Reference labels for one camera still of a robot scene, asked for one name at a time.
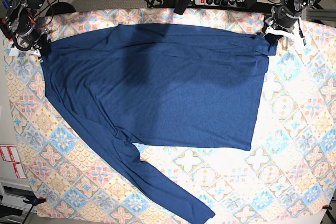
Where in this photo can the orange clamp lower right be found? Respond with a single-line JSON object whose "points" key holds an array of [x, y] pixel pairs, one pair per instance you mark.
{"points": [[327, 207]]}

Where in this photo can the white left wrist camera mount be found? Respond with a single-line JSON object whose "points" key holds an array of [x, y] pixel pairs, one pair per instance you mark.
{"points": [[272, 32]]}

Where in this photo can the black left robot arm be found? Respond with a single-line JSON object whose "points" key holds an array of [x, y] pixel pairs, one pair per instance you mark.
{"points": [[298, 5]]}

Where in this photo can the patterned tile tablecloth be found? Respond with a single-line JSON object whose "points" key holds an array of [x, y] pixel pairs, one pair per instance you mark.
{"points": [[289, 172]]}

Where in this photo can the white power strip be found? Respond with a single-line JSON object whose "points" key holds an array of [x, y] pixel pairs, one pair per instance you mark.
{"points": [[219, 3]]}

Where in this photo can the blue long-sleeve T-shirt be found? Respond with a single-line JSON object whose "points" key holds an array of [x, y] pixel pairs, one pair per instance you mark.
{"points": [[160, 85]]}

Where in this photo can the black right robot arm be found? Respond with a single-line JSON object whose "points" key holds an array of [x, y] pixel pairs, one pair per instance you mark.
{"points": [[26, 11]]}

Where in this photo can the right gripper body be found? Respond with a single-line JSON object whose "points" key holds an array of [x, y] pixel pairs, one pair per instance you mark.
{"points": [[26, 37]]}

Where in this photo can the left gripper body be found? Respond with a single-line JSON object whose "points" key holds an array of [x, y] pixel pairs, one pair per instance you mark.
{"points": [[283, 16]]}

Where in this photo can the white labels with red print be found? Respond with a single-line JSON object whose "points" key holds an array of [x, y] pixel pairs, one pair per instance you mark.
{"points": [[10, 159]]}

